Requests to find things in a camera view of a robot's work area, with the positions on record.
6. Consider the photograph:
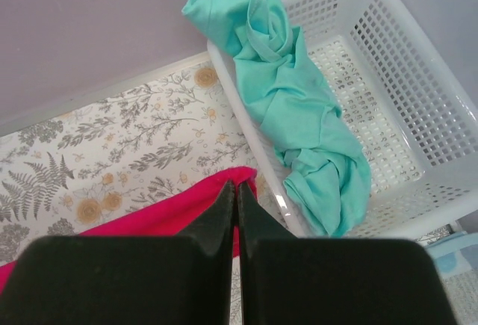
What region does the teal crumpled t shirt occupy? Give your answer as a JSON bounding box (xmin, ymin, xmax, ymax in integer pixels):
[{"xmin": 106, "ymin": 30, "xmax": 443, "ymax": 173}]
[{"xmin": 182, "ymin": 0, "xmax": 371, "ymax": 237}]

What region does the white plastic basket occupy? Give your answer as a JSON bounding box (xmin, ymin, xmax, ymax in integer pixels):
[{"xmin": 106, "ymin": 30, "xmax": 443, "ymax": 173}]
[{"xmin": 206, "ymin": 0, "xmax": 478, "ymax": 239}]

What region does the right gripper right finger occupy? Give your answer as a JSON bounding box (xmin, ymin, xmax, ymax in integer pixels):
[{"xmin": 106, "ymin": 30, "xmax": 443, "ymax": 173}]
[{"xmin": 238, "ymin": 184, "xmax": 456, "ymax": 324}]

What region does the colourful dotted towel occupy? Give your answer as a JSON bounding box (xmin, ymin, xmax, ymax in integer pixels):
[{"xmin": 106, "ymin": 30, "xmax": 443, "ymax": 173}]
[{"xmin": 426, "ymin": 232, "xmax": 478, "ymax": 324}]

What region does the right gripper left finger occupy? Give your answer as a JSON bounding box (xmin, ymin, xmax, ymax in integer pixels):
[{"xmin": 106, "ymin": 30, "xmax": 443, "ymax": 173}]
[{"xmin": 1, "ymin": 182, "xmax": 235, "ymax": 324}]

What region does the floral table mat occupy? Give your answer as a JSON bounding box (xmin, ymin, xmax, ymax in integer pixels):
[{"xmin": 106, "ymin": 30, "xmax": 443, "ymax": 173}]
[{"xmin": 1, "ymin": 59, "xmax": 279, "ymax": 324}]

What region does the magenta t shirt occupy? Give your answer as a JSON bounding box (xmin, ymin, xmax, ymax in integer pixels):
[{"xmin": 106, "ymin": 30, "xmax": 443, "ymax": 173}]
[{"xmin": 1, "ymin": 167, "xmax": 256, "ymax": 300}]

